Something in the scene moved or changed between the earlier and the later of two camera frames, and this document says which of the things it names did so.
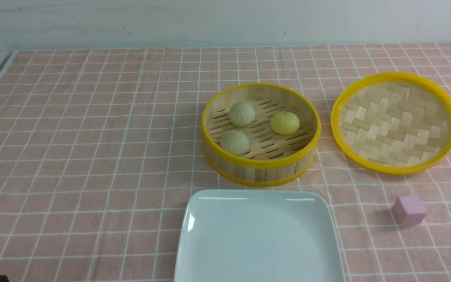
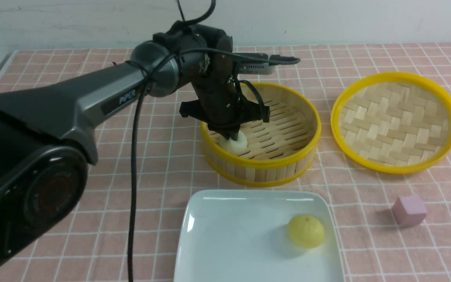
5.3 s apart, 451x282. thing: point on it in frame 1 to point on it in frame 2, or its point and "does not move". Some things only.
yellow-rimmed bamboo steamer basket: (259, 134) does not move
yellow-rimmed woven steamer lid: (397, 123) does not move
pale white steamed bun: (235, 142) does not move
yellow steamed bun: (285, 123) to (306, 231)
